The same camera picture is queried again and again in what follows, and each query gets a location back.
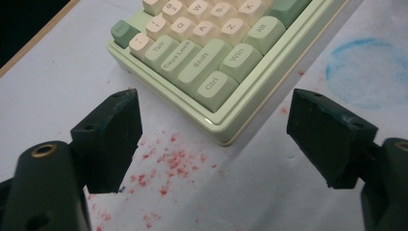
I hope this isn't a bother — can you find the white table cover sheet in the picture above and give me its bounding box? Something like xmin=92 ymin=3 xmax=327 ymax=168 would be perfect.
xmin=0 ymin=0 xmax=408 ymax=231

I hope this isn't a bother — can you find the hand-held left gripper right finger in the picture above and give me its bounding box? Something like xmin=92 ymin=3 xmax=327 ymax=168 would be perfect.
xmin=286 ymin=88 xmax=380 ymax=191

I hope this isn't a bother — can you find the green and cream keyboard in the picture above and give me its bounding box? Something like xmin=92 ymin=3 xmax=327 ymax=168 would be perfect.
xmin=107 ymin=0 xmax=351 ymax=147

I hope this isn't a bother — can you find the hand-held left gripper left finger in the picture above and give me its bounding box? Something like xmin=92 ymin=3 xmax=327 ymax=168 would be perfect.
xmin=69 ymin=88 xmax=144 ymax=194

